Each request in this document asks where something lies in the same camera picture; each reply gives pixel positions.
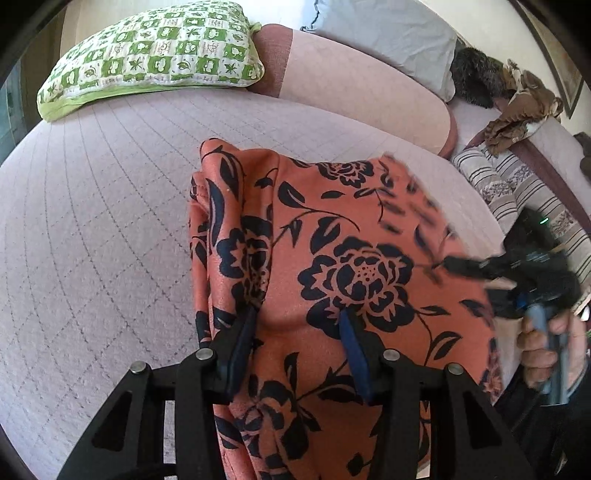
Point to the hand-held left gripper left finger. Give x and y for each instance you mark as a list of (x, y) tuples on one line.
[(240, 344)]

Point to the framed wall picture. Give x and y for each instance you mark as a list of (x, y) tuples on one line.
[(556, 60)]

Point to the person's right hand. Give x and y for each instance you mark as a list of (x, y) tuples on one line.
[(535, 350)]

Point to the green patterned pillow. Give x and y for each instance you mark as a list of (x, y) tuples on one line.
[(157, 46)]

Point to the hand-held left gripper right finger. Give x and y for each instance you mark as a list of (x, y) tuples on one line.
[(356, 357)]

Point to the grey pillow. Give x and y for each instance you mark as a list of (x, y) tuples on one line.
[(383, 32)]

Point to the pink quilted bed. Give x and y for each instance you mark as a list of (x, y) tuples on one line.
[(115, 207)]

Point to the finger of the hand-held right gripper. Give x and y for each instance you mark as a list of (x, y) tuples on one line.
[(466, 266)]

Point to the dark furry cloth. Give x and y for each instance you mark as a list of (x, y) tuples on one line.
[(475, 76)]

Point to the striped patterned cloth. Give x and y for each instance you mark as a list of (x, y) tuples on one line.
[(508, 184)]

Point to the orange floral garment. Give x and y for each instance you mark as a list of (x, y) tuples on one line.
[(323, 221)]

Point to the pink and brown bolster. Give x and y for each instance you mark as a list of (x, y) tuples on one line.
[(360, 92)]

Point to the brown crumpled cloth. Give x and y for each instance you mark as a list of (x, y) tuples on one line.
[(519, 108)]

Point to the person's right forearm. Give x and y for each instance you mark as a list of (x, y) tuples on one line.
[(545, 438)]

